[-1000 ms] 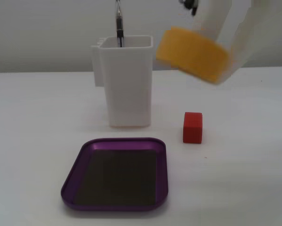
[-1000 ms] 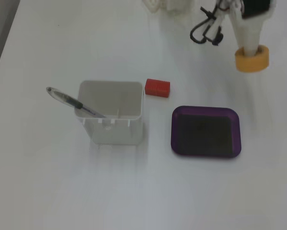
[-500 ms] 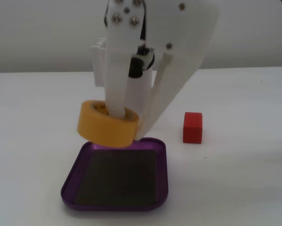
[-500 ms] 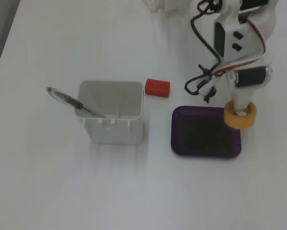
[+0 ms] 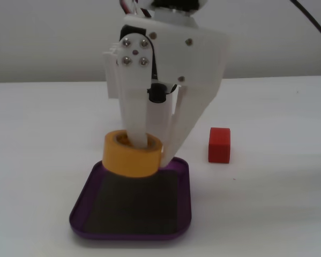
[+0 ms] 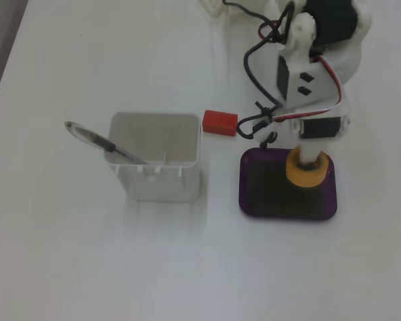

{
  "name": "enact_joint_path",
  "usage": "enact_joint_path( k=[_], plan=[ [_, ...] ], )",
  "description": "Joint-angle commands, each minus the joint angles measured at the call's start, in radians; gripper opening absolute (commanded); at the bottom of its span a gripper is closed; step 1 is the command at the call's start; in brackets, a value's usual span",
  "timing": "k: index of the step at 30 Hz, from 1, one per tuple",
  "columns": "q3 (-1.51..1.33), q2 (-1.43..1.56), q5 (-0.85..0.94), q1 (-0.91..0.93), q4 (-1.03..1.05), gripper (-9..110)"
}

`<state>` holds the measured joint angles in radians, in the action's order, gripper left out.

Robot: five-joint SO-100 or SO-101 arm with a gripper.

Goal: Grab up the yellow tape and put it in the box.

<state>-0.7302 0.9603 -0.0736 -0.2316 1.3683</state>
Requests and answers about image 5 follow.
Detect black cable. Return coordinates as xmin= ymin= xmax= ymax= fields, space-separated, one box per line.
xmin=289 ymin=0 xmax=321 ymax=43

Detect red and white wires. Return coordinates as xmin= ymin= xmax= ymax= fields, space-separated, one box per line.
xmin=118 ymin=0 xmax=153 ymax=20

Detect yellow masking tape roll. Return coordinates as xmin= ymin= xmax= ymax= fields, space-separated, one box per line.
xmin=101 ymin=129 xmax=165 ymax=179

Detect white plastic holder box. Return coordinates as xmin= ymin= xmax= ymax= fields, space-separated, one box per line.
xmin=102 ymin=41 xmax=183 ymax=147

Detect red ribbed block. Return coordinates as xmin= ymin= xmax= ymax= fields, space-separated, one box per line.
xmin=208 ymin=127 xmax=232 ymax=164

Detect purple metal tray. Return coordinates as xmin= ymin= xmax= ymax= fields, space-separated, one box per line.
xmin=69 ymin=157 xmax=192 ymax=241

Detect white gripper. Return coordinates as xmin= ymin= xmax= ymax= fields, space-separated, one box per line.
xmin=116 ymin=14 xmax=228 ymax=169

